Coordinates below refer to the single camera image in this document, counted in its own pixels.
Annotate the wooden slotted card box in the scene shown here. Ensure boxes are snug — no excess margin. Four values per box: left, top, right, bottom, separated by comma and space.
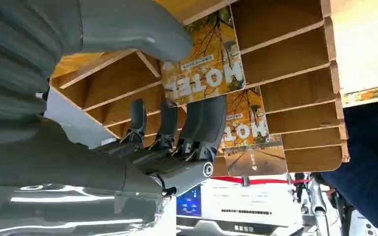
50, 0, 351, 177

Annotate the silver metal stand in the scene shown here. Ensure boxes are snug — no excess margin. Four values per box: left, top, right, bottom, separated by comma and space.
307, 176, 330, 236

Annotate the ribbed grey right arm sleeve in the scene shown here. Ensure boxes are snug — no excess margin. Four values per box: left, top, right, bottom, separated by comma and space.
0, 0, 83, 149

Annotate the road picture card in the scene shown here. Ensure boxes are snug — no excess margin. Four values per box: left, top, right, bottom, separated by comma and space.
223, 135, 288, 177

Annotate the person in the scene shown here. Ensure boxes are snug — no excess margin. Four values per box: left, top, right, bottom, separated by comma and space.
319, 97, 378, 236

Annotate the red barrier ribbon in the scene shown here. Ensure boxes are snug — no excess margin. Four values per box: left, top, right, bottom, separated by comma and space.
212, 176, 312, 186

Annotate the yellow printed card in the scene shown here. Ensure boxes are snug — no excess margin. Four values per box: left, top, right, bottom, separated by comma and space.
341, 83, 378, 109

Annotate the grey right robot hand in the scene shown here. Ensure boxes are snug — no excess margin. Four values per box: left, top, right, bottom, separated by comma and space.
0, 0, 228, 236

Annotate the white kiosk with blue screen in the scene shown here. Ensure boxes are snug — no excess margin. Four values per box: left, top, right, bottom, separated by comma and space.
176, 178, 304, 236

